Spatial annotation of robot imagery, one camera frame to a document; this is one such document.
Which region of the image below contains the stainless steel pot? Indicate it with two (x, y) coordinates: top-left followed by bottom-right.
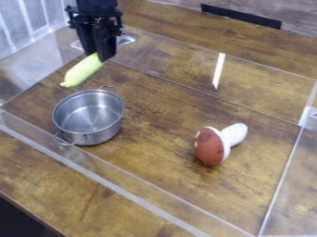
(52, 85), (125, 146)

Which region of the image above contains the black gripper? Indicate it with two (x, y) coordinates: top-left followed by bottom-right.
(64, 0), (123, 62)

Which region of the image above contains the red plush mushroom toy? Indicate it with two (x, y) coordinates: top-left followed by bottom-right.
(192, 123), (247, 167)

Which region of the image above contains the clear acrylic enclosure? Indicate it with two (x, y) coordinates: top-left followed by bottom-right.
(0, 18), (317, 237)

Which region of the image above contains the green handled metal spoon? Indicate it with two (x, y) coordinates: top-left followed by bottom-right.
(58, 31), (140, 88)

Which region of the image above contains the black bar on table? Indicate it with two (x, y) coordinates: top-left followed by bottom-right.
(200, 4), (282, 30)

